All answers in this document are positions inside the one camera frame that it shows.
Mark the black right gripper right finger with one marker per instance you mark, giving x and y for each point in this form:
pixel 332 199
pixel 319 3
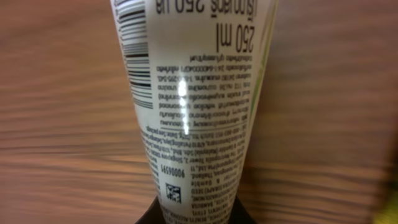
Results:
pixel 239 215

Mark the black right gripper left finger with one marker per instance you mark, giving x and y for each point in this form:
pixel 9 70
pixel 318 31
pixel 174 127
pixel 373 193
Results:
pixel 153 214

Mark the white tube gold cap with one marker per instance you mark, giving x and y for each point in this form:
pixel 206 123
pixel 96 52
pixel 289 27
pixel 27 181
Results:
pixel 195 70

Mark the green juice carton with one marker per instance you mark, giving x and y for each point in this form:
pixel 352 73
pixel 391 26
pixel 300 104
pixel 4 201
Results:
pixel 388 212

